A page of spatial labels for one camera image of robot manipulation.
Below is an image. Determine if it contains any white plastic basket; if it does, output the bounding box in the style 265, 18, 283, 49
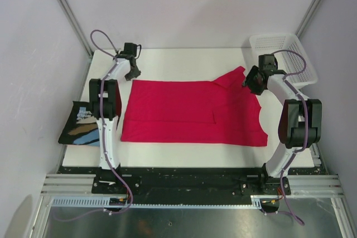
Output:
249, 33, 318, 89

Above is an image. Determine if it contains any red t-shirt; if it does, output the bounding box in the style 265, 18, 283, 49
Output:
121, 66, 268, 147

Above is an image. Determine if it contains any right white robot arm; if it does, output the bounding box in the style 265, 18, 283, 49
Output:
242, 53, 322, 194

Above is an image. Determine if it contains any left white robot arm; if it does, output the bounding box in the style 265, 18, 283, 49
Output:
89, 43, 142, 170

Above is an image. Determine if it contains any right aluminium corner post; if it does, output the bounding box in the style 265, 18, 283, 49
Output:
295, 0, 324, 38

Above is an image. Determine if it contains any aluminium corner post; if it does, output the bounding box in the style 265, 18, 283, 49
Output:
57, 0, 94, 59
295, 0, 324, 38

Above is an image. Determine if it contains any folded black printed t-shirt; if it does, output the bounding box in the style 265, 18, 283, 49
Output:
58, 101, 100, 147

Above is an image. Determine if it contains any slotted cable duct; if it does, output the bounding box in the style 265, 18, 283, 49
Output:
50, 196, 262, 209

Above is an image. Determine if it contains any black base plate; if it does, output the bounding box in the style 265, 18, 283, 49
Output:
57, 165, 291, 197

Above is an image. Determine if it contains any left aluminium corner post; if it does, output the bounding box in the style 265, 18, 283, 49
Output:
57, 0, 94, 59

